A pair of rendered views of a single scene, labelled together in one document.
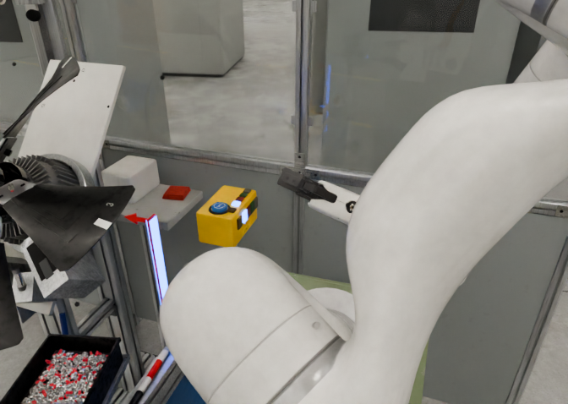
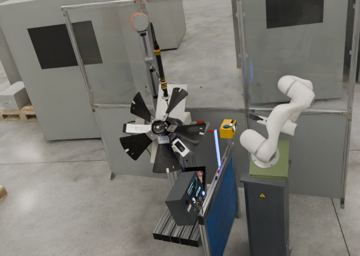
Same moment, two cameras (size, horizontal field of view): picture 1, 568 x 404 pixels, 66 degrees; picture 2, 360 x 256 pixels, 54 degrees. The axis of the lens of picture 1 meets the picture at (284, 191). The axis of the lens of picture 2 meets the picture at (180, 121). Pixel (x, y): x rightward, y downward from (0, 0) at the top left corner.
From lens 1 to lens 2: 1.80 m
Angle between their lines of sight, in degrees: 6
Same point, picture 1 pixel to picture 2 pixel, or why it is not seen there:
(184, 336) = (246, 141)
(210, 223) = (224, 131)
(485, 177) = (280, 115)
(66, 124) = not seen: hidden behind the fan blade
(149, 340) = not seen: hidden behind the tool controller
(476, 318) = (322, 157)
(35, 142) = (160, 112)
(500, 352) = (334, 170)
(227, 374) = (253, 144)
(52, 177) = (175, 123)
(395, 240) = (271, 124)
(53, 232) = (189, 137)
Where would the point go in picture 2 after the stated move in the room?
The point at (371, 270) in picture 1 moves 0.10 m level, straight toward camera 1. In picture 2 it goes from (269, 128) to (268, 137)
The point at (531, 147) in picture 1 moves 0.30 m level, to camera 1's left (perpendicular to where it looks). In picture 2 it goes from (284, 112) to (231, 119)
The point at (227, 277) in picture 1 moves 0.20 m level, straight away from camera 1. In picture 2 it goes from (250, 132) to (240, 117)
